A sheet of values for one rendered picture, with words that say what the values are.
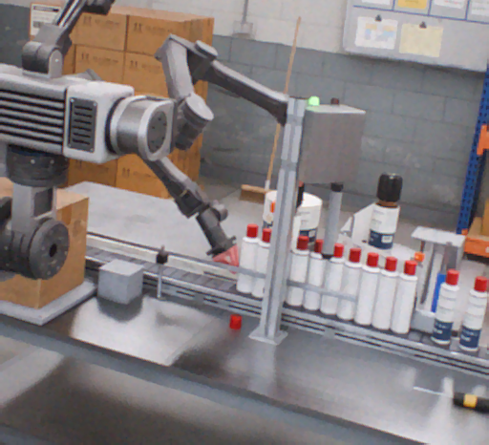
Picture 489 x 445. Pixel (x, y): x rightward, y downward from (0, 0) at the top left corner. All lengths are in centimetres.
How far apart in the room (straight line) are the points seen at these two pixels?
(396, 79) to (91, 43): 237
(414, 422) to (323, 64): 503
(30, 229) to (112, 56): 398
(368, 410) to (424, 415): 14
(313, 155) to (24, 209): 73
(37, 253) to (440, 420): 101
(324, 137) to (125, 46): 377
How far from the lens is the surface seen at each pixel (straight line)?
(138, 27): 577
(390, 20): 658
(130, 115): 177
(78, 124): 180
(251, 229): 244
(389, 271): 234
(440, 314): 235
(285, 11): 692
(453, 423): 211
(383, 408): 211
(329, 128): 218
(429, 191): 681
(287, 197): 221
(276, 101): 247
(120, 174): 596
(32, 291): 236
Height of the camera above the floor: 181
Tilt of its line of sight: 16 degrees down
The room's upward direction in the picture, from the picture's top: 7 degrees clockwise
